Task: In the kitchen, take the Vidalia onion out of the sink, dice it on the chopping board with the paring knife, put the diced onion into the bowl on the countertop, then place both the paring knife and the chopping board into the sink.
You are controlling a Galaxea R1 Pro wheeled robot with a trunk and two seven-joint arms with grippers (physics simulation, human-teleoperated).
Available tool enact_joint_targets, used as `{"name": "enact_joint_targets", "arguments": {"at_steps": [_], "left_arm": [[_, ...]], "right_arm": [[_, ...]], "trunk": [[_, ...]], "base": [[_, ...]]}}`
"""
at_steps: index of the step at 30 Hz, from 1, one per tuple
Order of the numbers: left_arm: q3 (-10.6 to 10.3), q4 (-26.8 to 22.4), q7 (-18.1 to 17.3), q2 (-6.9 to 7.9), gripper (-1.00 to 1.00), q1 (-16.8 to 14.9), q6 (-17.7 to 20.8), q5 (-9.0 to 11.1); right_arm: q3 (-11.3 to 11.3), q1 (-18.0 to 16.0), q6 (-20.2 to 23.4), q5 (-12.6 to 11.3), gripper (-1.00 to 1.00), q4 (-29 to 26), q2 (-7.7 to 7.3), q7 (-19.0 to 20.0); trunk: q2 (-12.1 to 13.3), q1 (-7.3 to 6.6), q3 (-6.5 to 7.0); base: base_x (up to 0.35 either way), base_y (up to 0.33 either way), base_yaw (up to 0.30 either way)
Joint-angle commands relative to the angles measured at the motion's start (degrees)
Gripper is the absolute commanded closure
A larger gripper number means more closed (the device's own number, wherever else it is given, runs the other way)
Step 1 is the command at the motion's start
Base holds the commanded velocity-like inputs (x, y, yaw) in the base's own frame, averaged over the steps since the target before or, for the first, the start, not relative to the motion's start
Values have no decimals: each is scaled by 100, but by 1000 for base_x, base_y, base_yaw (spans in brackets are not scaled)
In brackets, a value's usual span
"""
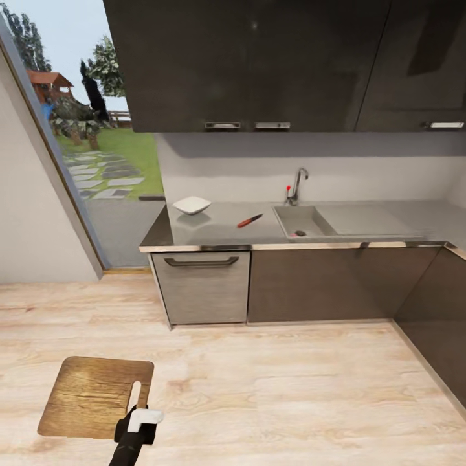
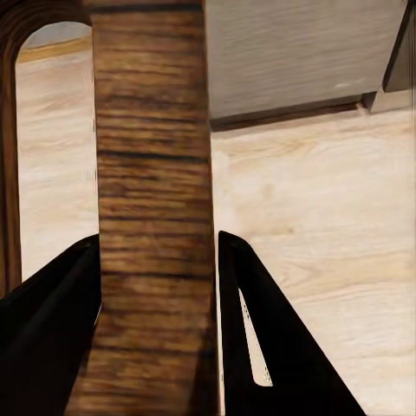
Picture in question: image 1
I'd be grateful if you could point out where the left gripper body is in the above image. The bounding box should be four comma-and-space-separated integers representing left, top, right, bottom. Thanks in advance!
114, 419, 157, 458

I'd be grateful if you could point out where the cutting board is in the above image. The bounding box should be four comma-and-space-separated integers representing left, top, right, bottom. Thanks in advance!
37, 356, 154, 439

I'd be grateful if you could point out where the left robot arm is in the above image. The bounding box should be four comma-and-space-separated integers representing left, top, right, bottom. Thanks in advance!
108, 405, 164, 466

